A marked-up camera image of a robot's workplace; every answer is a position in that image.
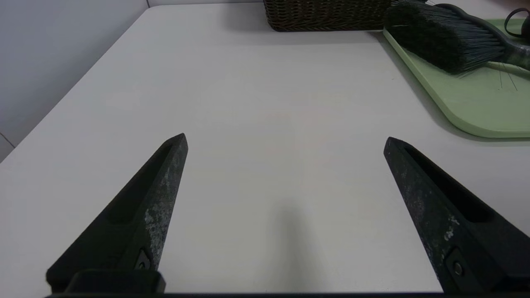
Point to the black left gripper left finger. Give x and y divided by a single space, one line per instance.
149 215

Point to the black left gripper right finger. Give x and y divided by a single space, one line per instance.
447 223

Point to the dark brown wicker basket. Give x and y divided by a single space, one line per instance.
323 14

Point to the light green plastic tray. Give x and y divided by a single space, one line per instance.
476 103

